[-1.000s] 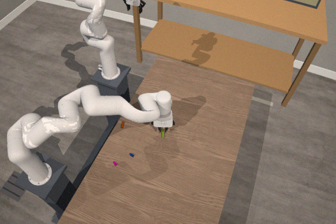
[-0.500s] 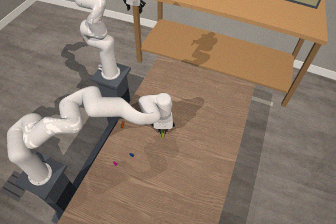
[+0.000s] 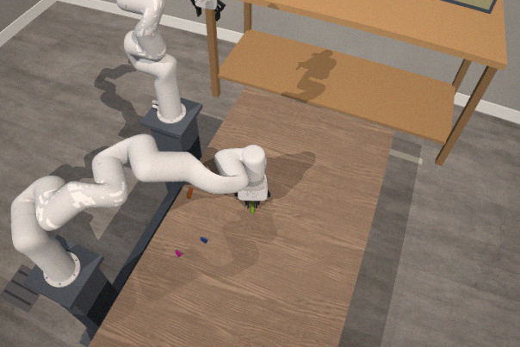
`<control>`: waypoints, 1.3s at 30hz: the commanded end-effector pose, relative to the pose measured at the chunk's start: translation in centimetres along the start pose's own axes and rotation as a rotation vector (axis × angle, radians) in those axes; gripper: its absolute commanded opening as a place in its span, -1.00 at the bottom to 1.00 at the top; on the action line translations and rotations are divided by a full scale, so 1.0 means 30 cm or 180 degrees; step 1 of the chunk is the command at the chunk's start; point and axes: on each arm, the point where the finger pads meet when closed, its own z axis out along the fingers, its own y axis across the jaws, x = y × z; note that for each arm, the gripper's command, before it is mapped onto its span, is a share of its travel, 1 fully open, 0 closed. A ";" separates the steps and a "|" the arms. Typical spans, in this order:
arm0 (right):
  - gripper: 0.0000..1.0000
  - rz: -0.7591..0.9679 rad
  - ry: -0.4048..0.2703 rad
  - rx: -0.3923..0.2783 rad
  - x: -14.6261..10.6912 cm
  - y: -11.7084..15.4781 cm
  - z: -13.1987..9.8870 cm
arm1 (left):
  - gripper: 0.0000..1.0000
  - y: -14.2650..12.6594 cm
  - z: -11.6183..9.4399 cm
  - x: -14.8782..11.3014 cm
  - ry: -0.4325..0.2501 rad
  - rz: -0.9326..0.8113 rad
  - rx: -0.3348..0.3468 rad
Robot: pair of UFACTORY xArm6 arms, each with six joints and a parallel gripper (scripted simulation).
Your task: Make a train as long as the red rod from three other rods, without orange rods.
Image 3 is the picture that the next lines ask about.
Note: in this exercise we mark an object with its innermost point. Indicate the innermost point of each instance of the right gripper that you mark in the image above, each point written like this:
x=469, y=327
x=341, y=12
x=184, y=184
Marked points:
x=257, y=193

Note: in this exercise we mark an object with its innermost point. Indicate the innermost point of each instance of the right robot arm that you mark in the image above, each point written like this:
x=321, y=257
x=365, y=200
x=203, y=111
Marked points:
x=46, y=204

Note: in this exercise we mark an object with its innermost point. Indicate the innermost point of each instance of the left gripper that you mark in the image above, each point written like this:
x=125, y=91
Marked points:
x=209, y=4

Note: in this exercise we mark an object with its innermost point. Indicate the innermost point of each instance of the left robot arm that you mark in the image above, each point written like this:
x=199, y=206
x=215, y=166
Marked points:
x=150, y=46

